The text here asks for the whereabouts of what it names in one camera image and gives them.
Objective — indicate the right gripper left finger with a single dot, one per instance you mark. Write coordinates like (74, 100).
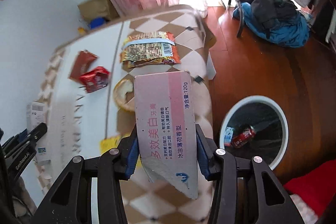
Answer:
(69, 198)

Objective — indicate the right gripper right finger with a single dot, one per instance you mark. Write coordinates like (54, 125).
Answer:
(246, 191)

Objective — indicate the white round trash bin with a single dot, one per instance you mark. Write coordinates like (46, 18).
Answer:
(255, 126)

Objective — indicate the checkered pastel pillow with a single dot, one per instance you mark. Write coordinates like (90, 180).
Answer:
(307, 214)

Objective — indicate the small white medicine box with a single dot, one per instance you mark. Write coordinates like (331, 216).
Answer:
(36, 114)

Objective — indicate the red blanket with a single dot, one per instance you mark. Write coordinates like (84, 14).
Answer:
(316, 188)

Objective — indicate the yellow book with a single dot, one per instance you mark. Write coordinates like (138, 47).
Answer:
(107, 144)

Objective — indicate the red soda can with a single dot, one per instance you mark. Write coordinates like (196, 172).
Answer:
(245, 134)

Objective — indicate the small white milk carton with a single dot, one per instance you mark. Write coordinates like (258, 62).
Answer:
(228, 134)

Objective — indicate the checkered brown table cloth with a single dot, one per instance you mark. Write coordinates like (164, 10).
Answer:
(77, 121)

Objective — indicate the crumpled red snack wrapper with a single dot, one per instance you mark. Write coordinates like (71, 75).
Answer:
(95, 79)

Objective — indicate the dark red flat wrapper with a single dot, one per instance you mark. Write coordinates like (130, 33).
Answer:
(81, 64)

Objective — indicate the pomelo peel piece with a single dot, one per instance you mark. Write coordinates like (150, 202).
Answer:
(120, 92)

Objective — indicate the white table leg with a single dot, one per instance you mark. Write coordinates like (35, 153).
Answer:
(211, 71)

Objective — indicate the blue bottle cap object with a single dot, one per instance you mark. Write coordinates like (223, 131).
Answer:
(97, 22)

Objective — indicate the blue and dark clothes pile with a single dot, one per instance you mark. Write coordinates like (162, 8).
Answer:
(276, 21)

